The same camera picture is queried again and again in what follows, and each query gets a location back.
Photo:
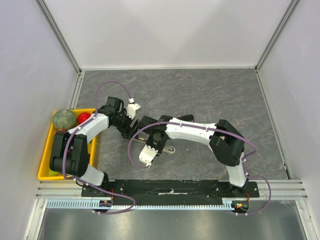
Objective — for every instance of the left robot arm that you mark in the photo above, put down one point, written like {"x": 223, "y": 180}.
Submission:
{"x": 112, "y": 114}

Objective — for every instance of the green striped melon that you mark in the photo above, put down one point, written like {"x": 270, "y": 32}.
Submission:
{"x": 64, "y": 119}

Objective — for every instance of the silver and black stapler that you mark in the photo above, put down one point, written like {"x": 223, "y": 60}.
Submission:
{"x": 167, "y": 148}

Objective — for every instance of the red apple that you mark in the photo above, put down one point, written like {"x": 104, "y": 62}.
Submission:
{"x": 82, "y": 117}

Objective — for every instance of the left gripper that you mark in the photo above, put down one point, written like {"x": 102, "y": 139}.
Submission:
{"x": 129, "y": 132}

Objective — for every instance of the grey cable duct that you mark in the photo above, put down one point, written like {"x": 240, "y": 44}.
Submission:
{"x": 96, "y": 204}

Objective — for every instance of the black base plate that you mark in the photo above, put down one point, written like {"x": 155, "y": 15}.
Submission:
{"x": 135, "y": 188}

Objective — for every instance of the yellow plastic bin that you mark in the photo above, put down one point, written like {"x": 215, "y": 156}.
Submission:
{"x": 47, "y": 162}

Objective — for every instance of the green pear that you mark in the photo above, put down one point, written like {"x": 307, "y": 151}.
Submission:
{"x": 52, "y": 173}

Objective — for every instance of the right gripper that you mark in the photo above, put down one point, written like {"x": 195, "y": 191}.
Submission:
{"x": 155, "y": 144}

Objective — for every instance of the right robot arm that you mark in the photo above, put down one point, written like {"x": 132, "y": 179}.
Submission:
{"x": 221, "y": 138}

